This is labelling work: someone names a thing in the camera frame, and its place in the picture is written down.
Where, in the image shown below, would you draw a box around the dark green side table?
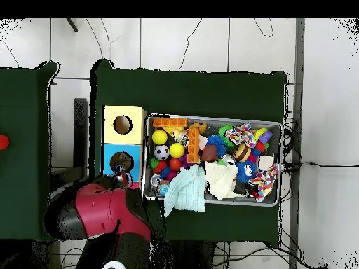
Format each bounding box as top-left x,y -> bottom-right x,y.
0,60 -> 65,242

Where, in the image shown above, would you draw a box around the mint green cloth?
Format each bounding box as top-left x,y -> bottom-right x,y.
163,163 -> 207,218

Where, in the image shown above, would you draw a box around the long orange toy brick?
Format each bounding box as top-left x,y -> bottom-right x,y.
187,127 -> 201,163

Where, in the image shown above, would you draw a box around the wide orange toy brick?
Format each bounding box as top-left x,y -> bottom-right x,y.
152,116 -> 188,128

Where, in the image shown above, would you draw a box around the brown toy football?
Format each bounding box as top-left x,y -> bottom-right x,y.
201,144 -> 219,163

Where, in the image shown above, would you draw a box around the blue spiky ball with eyes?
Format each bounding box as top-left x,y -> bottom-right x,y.
235,160 -> 258,184

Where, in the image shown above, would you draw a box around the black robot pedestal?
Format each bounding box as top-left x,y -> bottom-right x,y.
152,239 -> 217,269

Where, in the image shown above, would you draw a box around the black and white soccer ball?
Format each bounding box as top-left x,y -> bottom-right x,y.
153,144 -> 171,161

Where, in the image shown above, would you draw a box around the shallow metal mesh bin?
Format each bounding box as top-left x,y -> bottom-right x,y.
142,113 -> 284,207

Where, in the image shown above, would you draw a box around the grey metal bar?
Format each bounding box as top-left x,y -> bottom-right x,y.
288,18 -> 306,269

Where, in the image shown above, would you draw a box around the black rod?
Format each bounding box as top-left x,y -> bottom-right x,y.
66,18 -> 79,33

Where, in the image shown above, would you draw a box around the yellow ball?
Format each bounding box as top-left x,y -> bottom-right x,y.
151,129 -> 168,146

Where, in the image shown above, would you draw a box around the cream muslin cloth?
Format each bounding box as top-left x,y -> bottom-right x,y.
204,160 -> 245,200

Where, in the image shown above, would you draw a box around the colourful spotted cloth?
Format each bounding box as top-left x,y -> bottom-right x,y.
248,163 -> 279,202
224,122 -> 257,149

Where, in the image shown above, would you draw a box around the wooden box with three holes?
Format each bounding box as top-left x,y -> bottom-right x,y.
101,105 -> 147,190

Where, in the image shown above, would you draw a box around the black cable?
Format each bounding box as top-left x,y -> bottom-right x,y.
283,160 -> 359,172

